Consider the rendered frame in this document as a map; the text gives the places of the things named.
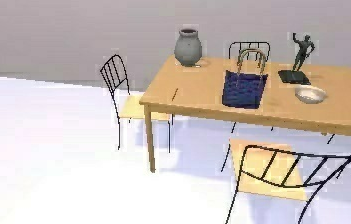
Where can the grey ceramic vase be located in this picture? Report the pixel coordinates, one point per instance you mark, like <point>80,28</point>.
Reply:
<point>187,48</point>

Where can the light wooden dining table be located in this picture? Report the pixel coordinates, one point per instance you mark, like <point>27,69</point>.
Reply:
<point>199,90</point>

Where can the dark figure statue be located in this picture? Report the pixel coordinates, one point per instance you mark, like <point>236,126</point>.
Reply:
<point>298,66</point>

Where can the blue woven handbag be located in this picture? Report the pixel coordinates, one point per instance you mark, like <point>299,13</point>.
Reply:
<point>244,91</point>

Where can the thin dark pencil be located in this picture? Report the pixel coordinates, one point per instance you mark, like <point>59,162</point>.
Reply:
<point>174,94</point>

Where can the white bowl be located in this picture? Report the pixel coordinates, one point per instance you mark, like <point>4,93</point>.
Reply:
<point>310,94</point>

